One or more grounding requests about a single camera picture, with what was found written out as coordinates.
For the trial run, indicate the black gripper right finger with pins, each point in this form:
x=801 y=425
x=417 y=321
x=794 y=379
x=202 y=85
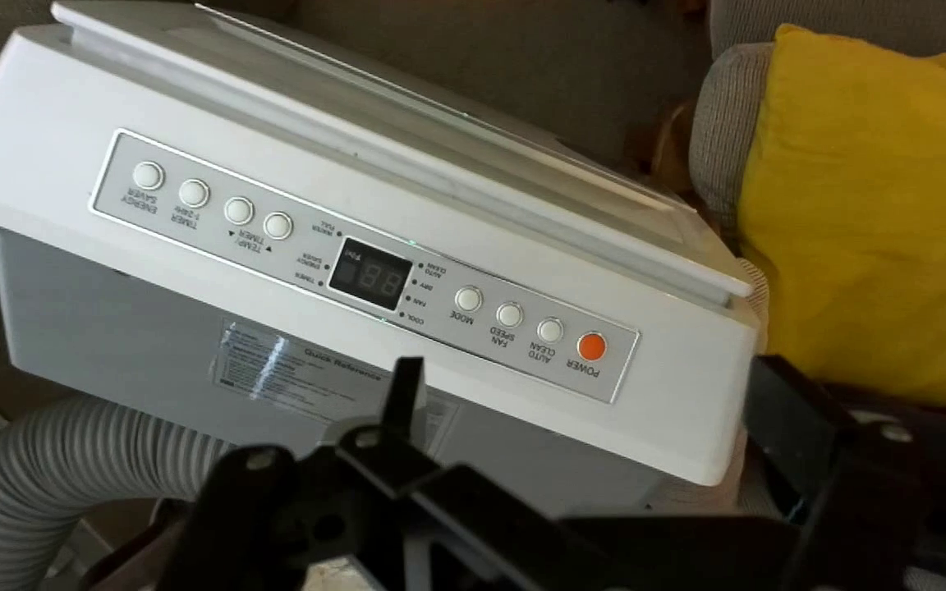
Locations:
x=878 y=514

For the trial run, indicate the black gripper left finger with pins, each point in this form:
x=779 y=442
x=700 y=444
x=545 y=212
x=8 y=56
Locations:
x=311 y=525

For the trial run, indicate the white portable air conditioner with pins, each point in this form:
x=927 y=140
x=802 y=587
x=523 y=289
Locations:
x=279 y=142

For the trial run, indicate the yellow pillow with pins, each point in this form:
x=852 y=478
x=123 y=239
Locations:
x=878 y=218

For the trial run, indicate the beige armchair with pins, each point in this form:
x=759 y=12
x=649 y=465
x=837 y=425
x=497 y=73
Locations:
x=730 y=110

